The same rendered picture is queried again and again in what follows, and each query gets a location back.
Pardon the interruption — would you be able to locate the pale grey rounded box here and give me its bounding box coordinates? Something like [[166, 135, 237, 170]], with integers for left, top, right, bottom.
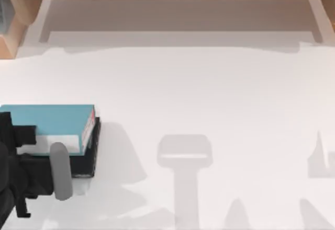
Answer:
[[49, 142, 73, 202]]

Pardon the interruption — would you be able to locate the light blue book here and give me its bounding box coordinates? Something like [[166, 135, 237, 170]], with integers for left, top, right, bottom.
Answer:
[[0, 104, 96, 157]]

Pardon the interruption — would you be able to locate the black book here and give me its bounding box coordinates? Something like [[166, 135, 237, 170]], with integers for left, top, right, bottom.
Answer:
[[26, 116, 102, 178]]

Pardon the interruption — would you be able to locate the wooden cupboard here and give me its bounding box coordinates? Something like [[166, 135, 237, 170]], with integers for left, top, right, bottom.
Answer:
[[0, 0, 44, 60]]

